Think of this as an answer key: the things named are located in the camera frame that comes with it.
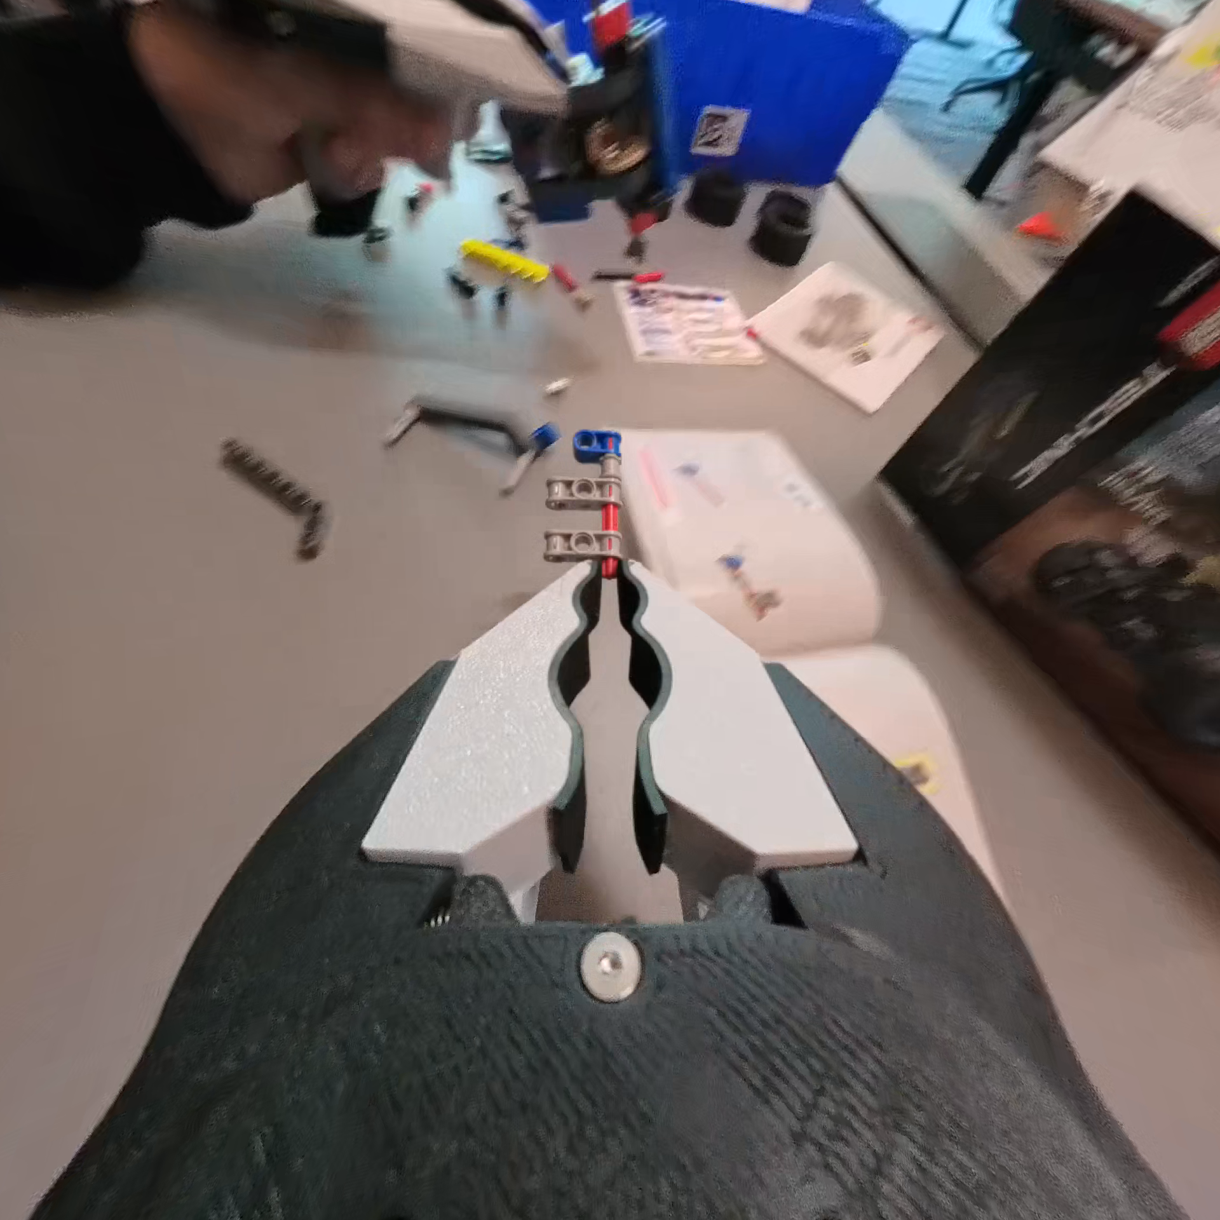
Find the blue plastic bin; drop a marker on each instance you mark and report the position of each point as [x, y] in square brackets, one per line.
[790, 86]

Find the white printed paper sheet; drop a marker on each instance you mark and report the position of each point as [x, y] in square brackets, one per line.
[848, 332]

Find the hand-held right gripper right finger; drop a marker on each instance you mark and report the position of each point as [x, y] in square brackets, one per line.
[753, 753]

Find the black red lego axle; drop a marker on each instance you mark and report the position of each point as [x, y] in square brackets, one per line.
[619, 276]

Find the black table leg frame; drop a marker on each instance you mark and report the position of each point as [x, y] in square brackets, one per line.
[1034, 56]

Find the lego vehicle assembly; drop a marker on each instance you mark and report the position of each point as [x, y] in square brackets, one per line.
[590, 142]

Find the lego set box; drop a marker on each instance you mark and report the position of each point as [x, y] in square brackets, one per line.
[1095, 476]

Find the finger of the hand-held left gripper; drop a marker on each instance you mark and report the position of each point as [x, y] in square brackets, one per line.
[467, 47]

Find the black lego beam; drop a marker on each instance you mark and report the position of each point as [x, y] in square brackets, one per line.
[272, 481]

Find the grey lego frame piece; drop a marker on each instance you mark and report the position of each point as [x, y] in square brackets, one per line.
[467, 414]

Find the blue printed leaflet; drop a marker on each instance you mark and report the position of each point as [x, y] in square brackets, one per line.
[686, 323]

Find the open lego instruction booklet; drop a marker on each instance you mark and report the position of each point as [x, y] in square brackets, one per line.
[762, 514]

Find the red axle lego subassembly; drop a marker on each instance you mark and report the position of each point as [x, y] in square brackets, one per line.
[608, 518]

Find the orange cone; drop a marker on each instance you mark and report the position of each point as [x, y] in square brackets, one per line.
[1040, 226]

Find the white printed carton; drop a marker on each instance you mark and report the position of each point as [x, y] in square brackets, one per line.
[1143, 123]

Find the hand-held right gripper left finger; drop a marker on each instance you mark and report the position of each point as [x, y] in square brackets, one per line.
[467, 753]

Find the person's left forearm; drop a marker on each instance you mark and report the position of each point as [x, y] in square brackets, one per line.
[77, 142]

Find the red lego axle pin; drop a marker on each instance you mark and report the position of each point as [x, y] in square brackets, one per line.
[569, 282]

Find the person's left hand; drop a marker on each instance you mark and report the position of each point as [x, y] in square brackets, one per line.
[267, 104]

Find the yellow lego beam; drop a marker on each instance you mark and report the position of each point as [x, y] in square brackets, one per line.
[505, 259]

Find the black lego tire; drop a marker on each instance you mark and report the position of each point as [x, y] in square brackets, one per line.
[781, 228]
[714, 200]

